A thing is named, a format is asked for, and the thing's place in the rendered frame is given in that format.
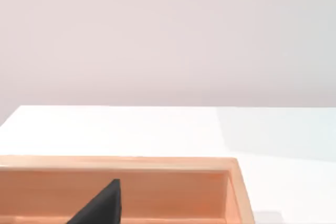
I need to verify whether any shallow salmon-coloured box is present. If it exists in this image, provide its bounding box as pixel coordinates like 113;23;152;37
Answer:
0;155;254;224

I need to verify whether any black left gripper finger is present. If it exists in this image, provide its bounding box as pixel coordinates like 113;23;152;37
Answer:
66;178;123;224

